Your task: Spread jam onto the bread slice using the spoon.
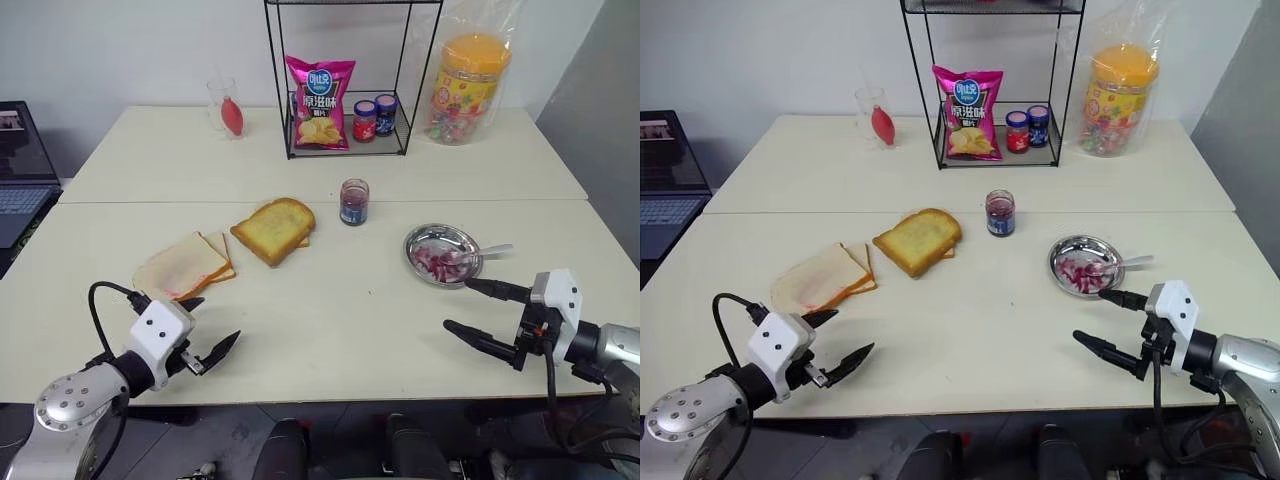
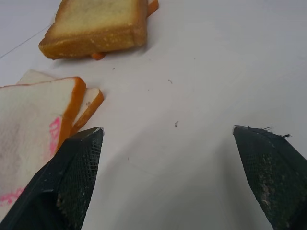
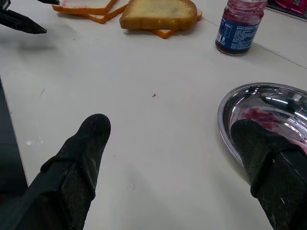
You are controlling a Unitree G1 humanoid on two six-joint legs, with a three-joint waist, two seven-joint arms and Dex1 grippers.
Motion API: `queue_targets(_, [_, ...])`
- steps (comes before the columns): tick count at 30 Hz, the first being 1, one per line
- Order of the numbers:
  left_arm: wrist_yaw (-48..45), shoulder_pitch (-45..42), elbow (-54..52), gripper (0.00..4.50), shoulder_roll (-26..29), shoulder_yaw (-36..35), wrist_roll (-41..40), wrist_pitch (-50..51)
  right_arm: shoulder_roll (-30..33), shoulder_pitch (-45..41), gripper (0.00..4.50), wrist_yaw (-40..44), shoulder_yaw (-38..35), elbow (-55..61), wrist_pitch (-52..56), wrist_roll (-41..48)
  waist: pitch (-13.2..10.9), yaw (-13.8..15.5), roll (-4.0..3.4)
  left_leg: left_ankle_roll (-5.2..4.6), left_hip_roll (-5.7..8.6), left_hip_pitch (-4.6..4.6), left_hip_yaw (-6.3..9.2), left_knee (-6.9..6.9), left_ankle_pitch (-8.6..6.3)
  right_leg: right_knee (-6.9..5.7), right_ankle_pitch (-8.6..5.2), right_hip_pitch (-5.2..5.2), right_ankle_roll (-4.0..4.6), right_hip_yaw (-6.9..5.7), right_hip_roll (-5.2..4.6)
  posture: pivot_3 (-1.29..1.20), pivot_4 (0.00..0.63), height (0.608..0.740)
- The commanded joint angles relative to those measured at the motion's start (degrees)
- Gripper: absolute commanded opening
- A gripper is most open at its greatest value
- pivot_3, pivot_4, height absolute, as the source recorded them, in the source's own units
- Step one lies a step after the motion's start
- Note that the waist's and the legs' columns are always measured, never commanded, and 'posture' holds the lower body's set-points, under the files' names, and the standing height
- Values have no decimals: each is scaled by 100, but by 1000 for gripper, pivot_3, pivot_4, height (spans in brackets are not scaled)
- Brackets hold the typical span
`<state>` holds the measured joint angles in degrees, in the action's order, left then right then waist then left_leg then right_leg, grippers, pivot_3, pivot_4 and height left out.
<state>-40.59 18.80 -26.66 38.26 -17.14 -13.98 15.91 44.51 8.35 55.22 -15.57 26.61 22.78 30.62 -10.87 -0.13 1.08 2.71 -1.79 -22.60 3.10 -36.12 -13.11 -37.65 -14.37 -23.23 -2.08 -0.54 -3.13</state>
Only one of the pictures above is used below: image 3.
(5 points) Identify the orange-crust bread slice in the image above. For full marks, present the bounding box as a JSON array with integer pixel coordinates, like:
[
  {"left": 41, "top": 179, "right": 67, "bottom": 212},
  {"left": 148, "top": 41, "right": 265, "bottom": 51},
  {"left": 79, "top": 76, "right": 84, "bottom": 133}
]
[{"left": 150, "top": 9, "right": 203, "bottom": 39}]

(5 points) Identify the black wire shelf rack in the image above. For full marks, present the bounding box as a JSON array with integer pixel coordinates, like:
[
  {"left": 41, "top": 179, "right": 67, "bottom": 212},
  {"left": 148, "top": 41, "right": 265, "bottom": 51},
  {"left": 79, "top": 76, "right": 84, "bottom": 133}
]
[{"left": 266, "top": 0, "right": 307, "bottom": 16}]

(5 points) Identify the round stainless steel plate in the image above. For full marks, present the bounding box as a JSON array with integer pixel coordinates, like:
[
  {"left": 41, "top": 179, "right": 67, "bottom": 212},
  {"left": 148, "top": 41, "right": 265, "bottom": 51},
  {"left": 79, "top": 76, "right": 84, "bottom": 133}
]
[{"left": 217, "top": 82, "right": 307, "bottom": 185}]

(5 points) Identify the toasted brown bread slice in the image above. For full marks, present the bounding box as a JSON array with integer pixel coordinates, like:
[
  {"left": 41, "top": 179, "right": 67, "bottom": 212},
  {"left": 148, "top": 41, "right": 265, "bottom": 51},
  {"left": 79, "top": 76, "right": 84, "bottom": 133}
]
[{"left": 119, "top": 0, "right": 198, "bottom": 31}]

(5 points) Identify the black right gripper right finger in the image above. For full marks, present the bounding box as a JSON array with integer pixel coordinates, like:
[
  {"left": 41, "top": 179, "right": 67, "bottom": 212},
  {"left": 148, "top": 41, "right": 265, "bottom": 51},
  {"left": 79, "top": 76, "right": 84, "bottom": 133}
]
[{"left": 230, "top": 119, "right": 307, "bottom": 230}]

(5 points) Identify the open jam jar blue label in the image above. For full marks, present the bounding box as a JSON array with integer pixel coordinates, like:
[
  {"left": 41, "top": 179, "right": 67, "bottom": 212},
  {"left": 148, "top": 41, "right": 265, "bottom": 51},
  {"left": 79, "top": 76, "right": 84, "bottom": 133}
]
[{"left": 215, "top": 0, "right": 268, "bottom": 57}]

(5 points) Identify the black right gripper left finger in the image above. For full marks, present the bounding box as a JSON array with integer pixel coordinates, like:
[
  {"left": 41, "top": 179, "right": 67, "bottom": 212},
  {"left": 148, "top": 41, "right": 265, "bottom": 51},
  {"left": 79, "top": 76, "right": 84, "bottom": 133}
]
[{"left": 0, "top": 114, "right": 111, "bottom": 230}]

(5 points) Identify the pink potato chip bag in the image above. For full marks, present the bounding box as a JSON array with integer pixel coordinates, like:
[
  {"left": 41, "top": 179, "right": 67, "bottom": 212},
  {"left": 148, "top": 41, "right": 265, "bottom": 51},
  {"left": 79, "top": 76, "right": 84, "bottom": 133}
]
[{"left": 274, "top": 0, "right": 307, "bottom": 14}]

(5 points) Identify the white bread slice jam-stained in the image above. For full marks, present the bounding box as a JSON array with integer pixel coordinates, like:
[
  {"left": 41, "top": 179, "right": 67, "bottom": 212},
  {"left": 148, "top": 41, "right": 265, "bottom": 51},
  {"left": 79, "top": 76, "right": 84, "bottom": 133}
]
[
  {"left": 87, "top": 3, "right": 129, "bottom": 24},
  {"left": 52, "top": 0, "right": 119, "bottom": 15}
]

